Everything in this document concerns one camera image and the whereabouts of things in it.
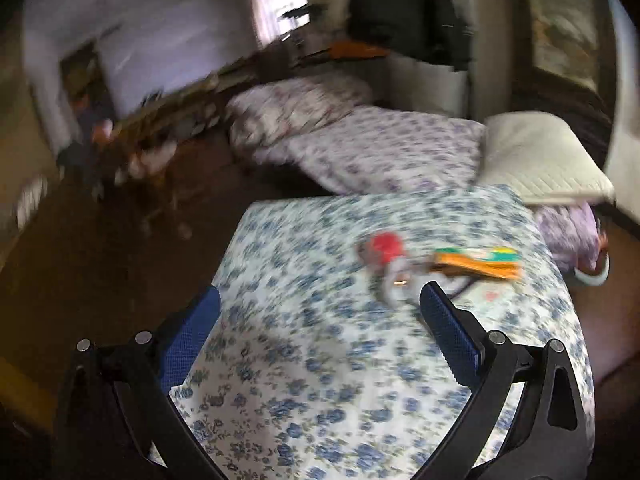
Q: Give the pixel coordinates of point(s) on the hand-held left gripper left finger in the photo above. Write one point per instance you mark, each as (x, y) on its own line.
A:
(190, 335)

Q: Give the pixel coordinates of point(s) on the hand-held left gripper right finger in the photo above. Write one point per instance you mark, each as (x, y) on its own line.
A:
(450, 330)

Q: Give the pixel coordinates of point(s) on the orange packet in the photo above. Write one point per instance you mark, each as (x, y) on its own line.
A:
(475, 262)

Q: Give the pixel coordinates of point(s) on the red and white toy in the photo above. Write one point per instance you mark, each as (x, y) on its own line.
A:
(387, 255)

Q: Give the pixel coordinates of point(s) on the blue floral tablecloth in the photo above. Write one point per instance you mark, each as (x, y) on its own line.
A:
(320, 360)

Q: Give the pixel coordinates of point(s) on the purple floral cloth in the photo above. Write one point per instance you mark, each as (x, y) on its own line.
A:
(570, 230)

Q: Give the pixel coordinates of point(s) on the yellow object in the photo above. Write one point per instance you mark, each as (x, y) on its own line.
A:
(25, 390)

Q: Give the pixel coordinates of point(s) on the floral bed sheet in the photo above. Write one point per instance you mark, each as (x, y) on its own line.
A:
(390, 150)

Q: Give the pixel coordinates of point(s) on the cream pillow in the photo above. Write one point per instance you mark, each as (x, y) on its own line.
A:
(540, 155)

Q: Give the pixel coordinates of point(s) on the white cabinet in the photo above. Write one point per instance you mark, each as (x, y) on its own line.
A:
(430, 85)

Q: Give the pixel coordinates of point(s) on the floral pillow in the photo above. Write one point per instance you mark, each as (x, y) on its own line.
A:
(295, 105)

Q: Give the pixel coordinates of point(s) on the orange board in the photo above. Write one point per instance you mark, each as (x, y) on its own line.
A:
(357, 49)

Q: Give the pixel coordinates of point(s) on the black coat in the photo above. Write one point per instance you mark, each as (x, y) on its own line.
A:
(400, 5)

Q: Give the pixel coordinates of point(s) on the black metal stand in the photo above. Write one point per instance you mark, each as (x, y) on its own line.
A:
(302, 15)

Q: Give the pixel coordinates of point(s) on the white wall sheet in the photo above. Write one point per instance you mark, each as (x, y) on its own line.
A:
(170, 45)

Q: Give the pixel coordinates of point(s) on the framed wall painting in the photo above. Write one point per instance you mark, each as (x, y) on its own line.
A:
(565, 20)

